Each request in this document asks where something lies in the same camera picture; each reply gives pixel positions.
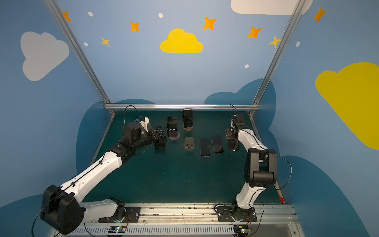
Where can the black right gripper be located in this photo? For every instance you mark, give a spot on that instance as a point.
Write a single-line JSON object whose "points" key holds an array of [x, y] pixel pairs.
{"points": [[231, 135]]}

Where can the aluminium front rail bed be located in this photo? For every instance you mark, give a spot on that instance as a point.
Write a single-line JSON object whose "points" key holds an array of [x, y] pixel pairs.
{"points": [[197, 219]]}

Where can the right controller board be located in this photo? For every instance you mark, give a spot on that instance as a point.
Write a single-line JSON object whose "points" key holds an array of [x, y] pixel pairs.
{"points": [[241, 230]]}

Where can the aluminium right corner post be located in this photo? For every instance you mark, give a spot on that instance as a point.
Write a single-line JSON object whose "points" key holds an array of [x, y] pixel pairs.
{"points": [[287, 34]]}

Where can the controller board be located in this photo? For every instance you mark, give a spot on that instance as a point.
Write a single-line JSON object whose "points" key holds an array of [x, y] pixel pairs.
{"points": [[241, 230], [117, 229]]}

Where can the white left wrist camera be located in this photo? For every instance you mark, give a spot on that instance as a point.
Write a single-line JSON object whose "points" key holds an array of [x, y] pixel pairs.
{"points": [[144, 121]]}

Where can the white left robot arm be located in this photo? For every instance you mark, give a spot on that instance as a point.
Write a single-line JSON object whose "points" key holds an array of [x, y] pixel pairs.
{"points": [[62, 206]]}

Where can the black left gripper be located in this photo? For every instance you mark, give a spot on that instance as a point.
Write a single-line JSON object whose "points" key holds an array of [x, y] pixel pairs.
{"points": [[160, 136]]}

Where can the black phone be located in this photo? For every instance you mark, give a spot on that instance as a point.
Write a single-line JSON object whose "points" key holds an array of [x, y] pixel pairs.
{"points": [[233, 145], [172, 127], [188, 117], [217, 142]]}

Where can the grey round rear stand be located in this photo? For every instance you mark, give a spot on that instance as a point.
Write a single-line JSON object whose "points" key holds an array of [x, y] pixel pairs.
{"points": [[175, 138]]}

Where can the grey round phone stand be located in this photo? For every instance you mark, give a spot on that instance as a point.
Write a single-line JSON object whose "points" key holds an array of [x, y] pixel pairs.
{"points": [[189, 144]]}

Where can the left controller board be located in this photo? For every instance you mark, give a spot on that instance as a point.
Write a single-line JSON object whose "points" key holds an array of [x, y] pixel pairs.
{"points": [[117, 229]]}

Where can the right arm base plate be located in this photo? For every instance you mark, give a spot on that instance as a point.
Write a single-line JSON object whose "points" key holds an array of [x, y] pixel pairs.
{"points": [[235, 214]]}

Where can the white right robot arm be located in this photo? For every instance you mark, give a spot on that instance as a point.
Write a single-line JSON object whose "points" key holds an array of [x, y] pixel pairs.
{"points": [[260, 171]]}

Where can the black phone on wooden stand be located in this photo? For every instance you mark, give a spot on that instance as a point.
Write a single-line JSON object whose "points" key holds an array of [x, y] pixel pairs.
{"points": [[188, 117]]}

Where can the aluminium corner post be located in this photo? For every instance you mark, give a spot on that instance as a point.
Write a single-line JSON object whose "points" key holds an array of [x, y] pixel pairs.
{"points": [[287, 34], [64, 25]]}

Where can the phone with light green edge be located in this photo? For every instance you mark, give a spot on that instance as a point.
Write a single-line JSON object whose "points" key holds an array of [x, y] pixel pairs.
{"points": [[160, 144]]}

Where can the aluminium left corner post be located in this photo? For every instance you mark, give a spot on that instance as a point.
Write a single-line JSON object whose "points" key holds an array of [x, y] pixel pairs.
{"points": [[64, 25]]}

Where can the aluminium back frame rail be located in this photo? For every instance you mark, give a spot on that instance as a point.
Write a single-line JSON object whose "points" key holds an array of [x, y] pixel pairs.
{"points": [[208, 107]]}

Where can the purple phone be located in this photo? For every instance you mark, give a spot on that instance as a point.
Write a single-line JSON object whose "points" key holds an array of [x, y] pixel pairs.
{"points": [[205, 148]]}

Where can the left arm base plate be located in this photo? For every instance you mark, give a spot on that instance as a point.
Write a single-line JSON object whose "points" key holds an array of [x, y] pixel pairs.
{"points": [[130, 214]]}

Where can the wooden round phone stand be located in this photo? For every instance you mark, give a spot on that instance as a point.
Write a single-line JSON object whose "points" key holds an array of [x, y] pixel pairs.
{"points": [[187, 128]]}

